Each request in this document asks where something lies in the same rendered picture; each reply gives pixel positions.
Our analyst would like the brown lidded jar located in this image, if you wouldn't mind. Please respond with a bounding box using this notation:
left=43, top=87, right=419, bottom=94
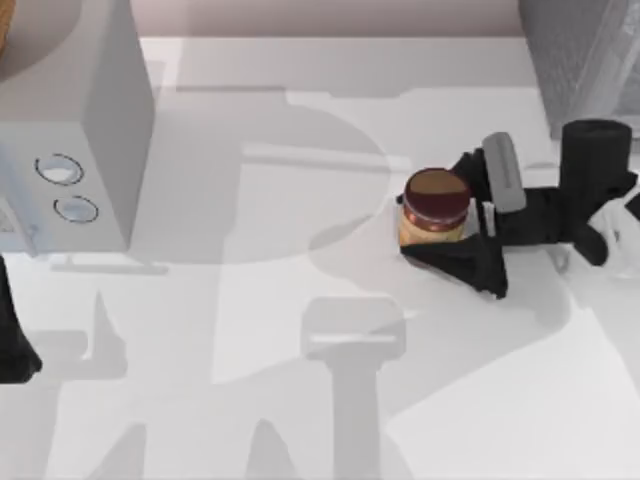
left=397, top=167, right=473, bottom=250

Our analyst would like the pale microwave oven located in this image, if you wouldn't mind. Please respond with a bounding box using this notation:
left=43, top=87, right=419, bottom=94
left=0, top=0, right=156, bottom=259

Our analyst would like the small round microwave knob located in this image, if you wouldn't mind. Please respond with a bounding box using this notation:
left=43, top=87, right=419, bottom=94
left=52, top=194, right=101, bottom=224

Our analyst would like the large round microwave knob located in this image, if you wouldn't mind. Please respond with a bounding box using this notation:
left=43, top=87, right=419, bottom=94
left=34, top=153, right=86, bottom=187

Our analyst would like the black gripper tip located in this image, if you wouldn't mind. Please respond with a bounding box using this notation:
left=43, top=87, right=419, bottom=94
left=0, top=254, right=44, bottom=387

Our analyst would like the wooden cupboard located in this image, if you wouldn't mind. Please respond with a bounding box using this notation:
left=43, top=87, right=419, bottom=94
left=0, top=0, right=17, bottom=67

